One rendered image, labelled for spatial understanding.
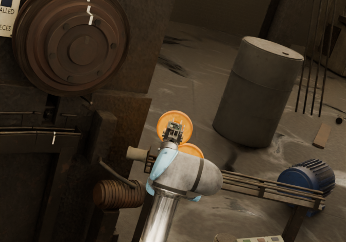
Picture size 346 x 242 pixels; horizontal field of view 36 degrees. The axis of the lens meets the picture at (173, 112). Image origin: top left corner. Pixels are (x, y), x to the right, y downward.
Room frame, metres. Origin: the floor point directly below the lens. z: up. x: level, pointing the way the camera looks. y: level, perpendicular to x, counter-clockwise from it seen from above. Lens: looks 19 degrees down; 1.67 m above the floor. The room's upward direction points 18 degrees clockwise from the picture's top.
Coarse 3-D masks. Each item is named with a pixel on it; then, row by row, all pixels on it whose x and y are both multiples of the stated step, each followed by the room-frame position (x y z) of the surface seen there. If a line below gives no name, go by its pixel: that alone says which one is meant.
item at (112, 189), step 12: (108, 180) 2.10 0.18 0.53; (132, 180) 2.18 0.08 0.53; (96, 192) 2.08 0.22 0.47; (108, 192) 2.04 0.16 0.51; (120, 192) 2.08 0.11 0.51; (132, 192) 2.11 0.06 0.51; (144, 192) 2.14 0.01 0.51; (96, 204) 2.05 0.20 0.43; (108, 204) 2.03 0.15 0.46; (120, 204) 2.07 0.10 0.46; (132, 204) 2.10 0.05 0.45; (96, 216) 2.09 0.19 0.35; (108, 216) 2.06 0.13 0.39; (96, 228) 2.06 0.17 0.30; (108, 228) 2.07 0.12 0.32; (96, 240) 2.04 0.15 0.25; (108, 240) 2.08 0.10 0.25
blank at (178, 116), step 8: (168, 112) 2.16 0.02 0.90; (176, 112) 2.16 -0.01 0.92; (160, 120) 2.15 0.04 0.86; (168, 120) 2.15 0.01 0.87; (176, 120) 2.15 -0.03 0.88; (184, 120) 2.15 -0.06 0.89; (160, 128) 2.15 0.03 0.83; (184, 128) 2.15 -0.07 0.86; (192, 128) 2.16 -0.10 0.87; (160, 136) 2.15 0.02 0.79; (184, 136) 2.15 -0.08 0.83
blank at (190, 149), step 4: (184, 144) 2.16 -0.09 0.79; (188, 144) 2.16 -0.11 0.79; (192, 144) 2.17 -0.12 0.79; (180, 148) 2.15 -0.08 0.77; (184, 148) 2.15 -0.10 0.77; (188, 148) 2.15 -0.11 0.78; (192, 148) 2.15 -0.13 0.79; (196, 148) 2.15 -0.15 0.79; (188, 152) 2.15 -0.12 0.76; (192, 152) 2.15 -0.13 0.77; (196, 152) 2.15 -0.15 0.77; (200, 152) 2.15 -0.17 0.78; (196, 156) 2.15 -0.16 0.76; (200, 156) 2.15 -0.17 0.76
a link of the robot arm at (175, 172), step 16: (160, 160) 1.54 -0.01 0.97; (176, 160) 1.54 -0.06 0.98; (192, 160) 1.57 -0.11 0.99; (160, 176) 1.52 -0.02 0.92; (176, 176) 1.52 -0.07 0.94; (192, 176) 1.53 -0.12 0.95; (160, 192) 1.51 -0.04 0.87; (176, 192) 1.51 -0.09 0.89; (160, 208) 1.49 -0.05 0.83; (176, 208) 1.52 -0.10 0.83; (160, 224) 1.47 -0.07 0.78; (144, 240) 1.45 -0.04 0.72; (160, 240) 1.45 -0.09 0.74
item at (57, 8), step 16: (64, 0) 1.96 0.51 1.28; (80, 0) 1.99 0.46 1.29; (96, 0) 2.03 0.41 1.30; (48, 16) 1.92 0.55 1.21; (112, 16) 2.07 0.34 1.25; (32, 32) 1.90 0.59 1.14; (32, 48) 1.91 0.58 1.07; (32, 64) 1.92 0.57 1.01; (112, 64) 2.11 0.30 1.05; (48, 80) 1.96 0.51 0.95; (96, 80) 2.08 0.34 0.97
